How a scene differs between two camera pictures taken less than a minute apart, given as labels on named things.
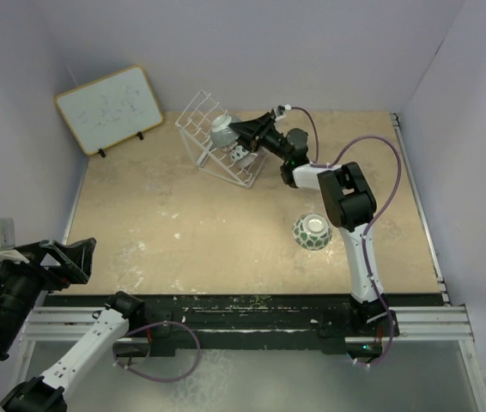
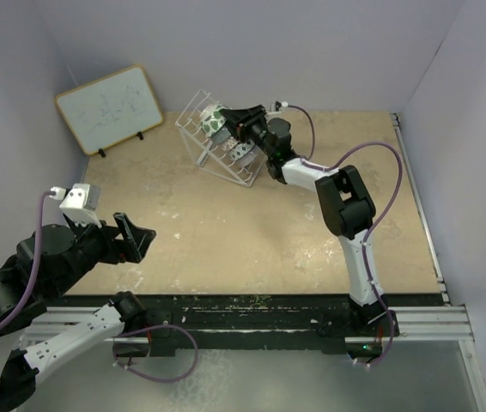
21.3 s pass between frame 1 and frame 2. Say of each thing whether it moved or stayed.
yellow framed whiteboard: stayed
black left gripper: moved
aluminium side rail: stayed
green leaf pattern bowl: moved
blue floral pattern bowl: stayed
